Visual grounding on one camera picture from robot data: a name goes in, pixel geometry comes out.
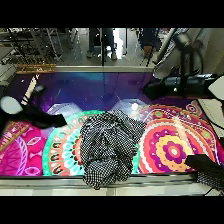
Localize silver frame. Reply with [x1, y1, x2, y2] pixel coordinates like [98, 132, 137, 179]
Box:
[0, 175, 224, 196]

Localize person's legs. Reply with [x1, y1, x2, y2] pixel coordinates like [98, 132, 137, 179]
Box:
[86, 28, 118, 61]

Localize black and white checked shirt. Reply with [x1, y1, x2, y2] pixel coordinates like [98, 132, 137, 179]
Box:
[79, 109, 147, 191]

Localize dark checked garment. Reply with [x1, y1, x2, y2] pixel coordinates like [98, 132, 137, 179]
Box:
[184, 153, 224, 192]

